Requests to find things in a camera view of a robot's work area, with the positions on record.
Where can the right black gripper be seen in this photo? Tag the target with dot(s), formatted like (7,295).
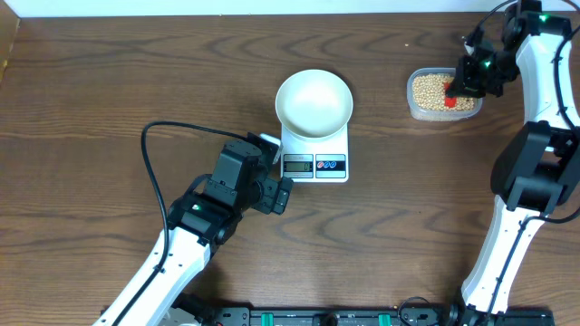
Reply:
(464,84)

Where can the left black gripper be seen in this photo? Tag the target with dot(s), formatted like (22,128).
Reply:
(266,201)

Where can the red plastic measuring scoop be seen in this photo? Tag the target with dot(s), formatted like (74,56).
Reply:
(449,102)

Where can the white digital kitchen scale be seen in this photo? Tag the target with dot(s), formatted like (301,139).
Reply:
(306,160)

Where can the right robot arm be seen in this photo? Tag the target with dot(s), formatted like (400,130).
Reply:
(538,170)

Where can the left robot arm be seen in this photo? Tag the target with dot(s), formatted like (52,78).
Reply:
(199,222)

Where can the white ceramic bowl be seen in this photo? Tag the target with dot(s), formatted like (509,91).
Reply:
(314,104)

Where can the soybeans in container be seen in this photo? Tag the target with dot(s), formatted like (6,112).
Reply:
(428,93)

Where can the clear plastic container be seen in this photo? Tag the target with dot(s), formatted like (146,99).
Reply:
(419,113)

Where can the cardboard panel at left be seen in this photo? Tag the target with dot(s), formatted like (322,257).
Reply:
(9,25)

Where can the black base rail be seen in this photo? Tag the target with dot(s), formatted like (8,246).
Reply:
(239,316)

